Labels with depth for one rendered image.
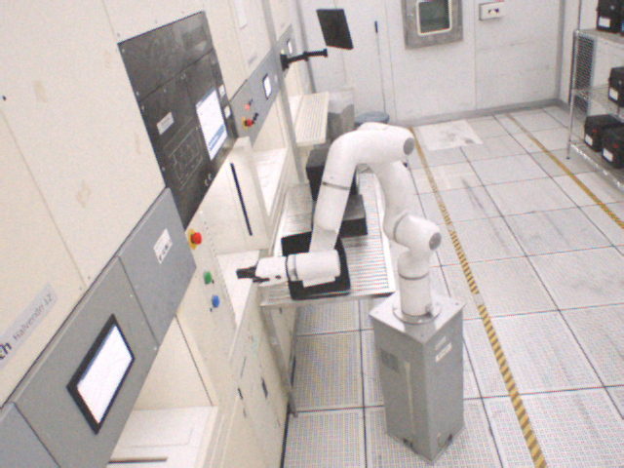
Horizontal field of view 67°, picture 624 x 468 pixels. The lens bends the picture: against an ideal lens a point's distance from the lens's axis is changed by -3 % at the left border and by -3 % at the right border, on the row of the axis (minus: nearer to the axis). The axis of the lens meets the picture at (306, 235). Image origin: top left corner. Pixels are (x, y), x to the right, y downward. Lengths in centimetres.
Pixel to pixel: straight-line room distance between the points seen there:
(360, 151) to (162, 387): 98
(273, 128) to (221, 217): 145
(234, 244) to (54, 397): 158
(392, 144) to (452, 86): 493
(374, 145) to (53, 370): 103
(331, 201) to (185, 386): 75
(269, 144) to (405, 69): 296
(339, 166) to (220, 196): 94
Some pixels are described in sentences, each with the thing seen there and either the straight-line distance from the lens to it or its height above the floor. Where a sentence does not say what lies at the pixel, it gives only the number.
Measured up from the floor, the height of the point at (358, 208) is 86.
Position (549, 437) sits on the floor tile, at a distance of 259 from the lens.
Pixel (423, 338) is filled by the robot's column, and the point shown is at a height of 76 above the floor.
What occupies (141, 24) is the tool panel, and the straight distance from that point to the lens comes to 151.
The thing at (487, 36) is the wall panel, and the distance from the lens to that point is 636.
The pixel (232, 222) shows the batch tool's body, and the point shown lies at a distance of 231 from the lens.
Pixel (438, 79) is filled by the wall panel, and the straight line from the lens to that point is 633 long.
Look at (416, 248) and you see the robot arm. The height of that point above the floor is 111.
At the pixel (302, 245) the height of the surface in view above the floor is 87.
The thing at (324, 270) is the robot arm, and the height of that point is 120.
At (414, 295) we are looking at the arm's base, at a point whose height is 87.
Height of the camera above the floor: 203
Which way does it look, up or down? 29 degrees down
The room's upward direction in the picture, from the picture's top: 12 degrees counter-clockwise
